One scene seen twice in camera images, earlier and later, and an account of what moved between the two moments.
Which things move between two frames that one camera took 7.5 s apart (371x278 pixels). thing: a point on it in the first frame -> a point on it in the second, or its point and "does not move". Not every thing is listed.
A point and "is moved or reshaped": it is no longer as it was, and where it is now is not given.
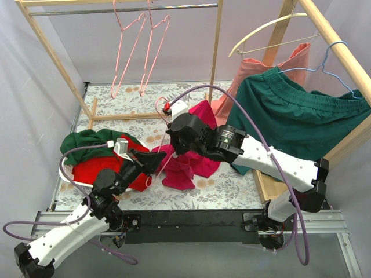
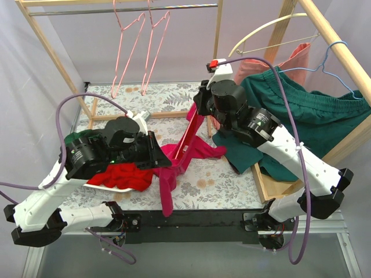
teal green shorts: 295,120 does not move
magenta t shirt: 181,168 is moved or reshaped
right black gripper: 176,143 -> 201,98
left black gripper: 136,159 -> 152,150
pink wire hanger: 151,22 does not move
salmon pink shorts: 295,67 does not move
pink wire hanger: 163,141 is moved or reshaped
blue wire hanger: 322,67 does not move
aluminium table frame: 46,222 does not move
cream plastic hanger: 293,14 does not move
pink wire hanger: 144,15 does not move
